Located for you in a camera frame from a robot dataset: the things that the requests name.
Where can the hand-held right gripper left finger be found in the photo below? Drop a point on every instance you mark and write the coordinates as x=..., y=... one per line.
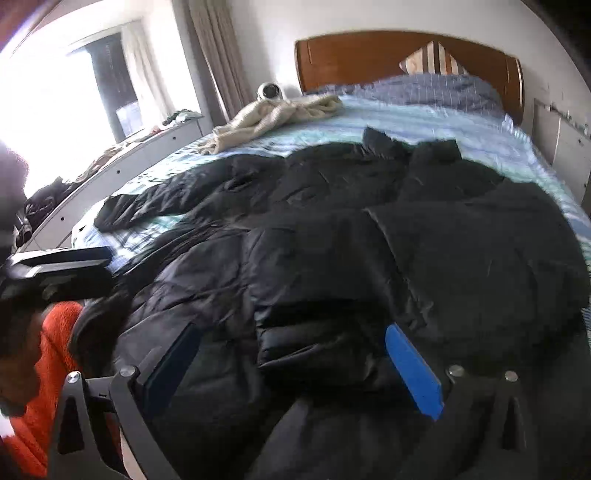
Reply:
x=168, y=369

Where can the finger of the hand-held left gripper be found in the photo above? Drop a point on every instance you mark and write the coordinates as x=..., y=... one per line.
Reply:
x=69, y=256
x=78, y=286

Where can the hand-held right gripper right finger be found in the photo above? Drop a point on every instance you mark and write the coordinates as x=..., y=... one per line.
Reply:
x=413, y=369

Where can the black puffer jacket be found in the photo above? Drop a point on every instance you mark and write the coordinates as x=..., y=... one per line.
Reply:
x=323, y=230

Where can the pile of light clothes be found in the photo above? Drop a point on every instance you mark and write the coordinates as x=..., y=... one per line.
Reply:
x=108, y=157

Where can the black cloth on dresser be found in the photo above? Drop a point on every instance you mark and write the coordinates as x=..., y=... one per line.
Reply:
x=46, y=201

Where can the white dresser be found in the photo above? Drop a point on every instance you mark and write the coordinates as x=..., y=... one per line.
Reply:
x=129, y=161

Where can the window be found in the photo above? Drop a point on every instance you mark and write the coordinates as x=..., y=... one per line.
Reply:
x=69, y=92

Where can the beige sweater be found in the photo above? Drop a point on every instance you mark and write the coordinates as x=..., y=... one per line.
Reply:
x=268, y=117

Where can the grey-brown curtain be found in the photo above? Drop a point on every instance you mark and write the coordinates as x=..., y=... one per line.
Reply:
x=221, y=55

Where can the bed with striped sheet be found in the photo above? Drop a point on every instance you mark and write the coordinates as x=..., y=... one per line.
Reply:
x=323, y=127

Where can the white bedside cabinet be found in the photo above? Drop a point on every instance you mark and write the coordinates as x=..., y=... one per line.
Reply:
x=561, y=143

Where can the blue checked pillow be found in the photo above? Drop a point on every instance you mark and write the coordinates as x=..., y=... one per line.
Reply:
x=429, y=92

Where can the striped pillow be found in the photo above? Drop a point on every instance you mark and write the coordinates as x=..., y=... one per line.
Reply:
x=434, y=57

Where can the wooden headboard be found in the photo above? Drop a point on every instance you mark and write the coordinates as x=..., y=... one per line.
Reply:
x=360, y=60

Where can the white security camera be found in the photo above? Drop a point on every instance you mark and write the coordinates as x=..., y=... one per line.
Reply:
x=268, y=91

